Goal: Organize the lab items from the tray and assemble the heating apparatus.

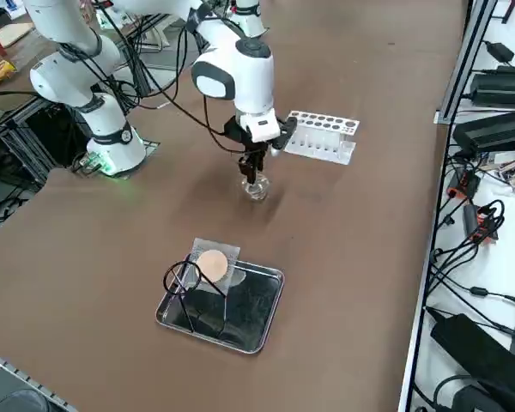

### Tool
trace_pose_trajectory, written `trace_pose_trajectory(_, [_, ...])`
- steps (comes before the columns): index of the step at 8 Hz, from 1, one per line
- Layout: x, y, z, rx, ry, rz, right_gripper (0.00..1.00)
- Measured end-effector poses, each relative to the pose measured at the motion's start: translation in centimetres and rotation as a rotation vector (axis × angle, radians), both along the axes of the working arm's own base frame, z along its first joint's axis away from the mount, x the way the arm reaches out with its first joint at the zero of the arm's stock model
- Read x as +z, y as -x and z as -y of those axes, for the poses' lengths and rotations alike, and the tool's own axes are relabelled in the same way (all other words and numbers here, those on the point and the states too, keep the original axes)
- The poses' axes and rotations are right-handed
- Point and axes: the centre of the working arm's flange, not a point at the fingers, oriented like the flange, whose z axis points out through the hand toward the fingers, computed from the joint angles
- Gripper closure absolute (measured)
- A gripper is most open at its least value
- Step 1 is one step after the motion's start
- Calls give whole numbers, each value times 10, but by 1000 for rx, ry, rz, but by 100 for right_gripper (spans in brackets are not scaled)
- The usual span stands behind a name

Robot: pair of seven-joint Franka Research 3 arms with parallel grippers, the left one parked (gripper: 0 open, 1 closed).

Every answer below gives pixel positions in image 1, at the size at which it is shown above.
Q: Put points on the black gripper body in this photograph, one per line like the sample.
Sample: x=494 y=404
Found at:
x=251 y=150

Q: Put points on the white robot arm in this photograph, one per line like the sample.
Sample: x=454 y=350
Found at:
x=249 y=86
x=253 y=23

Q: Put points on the steel tray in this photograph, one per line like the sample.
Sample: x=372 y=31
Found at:
x=257 y=309

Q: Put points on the white test tube rack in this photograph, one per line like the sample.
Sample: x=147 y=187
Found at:
x=313 y=153

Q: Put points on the red black electronic box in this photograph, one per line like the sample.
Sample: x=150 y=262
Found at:
x=465 y=184

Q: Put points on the black box orange connectors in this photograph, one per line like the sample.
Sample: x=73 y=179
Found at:
x=480 y=223

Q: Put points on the ridged black power supply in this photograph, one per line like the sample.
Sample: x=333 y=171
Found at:
x=493 y=131

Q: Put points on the black power brick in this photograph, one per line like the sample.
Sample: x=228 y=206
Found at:
x=502 y=88

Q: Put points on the yellow red snack packet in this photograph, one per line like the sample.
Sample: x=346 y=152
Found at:
x=0 y=73

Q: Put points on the small black adapter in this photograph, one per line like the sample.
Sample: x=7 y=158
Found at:
x=500 y=51

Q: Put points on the tan wooden board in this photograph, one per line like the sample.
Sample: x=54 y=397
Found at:
x=8 y=36

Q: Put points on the white post foot bracket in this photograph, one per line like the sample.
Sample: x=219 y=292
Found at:
x=444 y=118

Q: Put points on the aluminium camera post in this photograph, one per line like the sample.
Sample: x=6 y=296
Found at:
x=465 y=64

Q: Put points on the aluminium rail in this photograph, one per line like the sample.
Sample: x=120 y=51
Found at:
x=26 y=377

